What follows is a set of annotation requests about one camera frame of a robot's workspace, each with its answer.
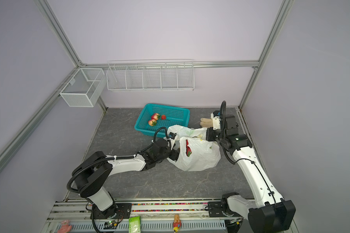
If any teal plastic basket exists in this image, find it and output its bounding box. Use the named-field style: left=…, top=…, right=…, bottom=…
left=134, top=104, right=190, bottom=136

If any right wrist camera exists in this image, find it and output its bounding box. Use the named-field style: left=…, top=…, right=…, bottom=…
left=211, top=110, right=221, bottom=130

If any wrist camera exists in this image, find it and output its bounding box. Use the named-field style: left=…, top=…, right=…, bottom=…
left=167, top=132, right=177, bottom=140
left=211, top=110, right=221, bottom=130

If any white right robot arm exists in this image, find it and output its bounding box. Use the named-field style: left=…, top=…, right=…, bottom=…
left=206, top=101, right=296, bottom=233

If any white plastic bag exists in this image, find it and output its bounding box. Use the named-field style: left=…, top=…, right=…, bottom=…
left=167, top=125, right=221, bottom=171

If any small orange toy figure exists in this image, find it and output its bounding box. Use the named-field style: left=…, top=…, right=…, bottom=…
left=173, top=214, right=181, bottom=233

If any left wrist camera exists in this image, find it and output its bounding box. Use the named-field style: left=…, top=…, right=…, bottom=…
left=167, top=132, right=177, bottom=140

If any white wire mesh box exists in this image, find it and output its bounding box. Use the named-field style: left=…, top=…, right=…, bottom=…
left=60, top=68, right=107, bottom=107

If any green packet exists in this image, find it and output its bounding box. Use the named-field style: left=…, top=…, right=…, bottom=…
left=128, top=216, right=142, bottom=233

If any yellow work glove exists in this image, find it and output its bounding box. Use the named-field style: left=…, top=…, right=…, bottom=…
left=199, top=118, right=213, bottom=128

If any pink toy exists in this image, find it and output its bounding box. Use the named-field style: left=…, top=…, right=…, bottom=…
left=57, top=220, right=72, bottom=233

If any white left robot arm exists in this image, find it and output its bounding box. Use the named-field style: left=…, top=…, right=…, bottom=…
left=67, top=127, right=179, bottom=220

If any white wire wall shelf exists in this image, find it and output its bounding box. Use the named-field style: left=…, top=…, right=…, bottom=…
left=106, top=59, right=195, bottom=91

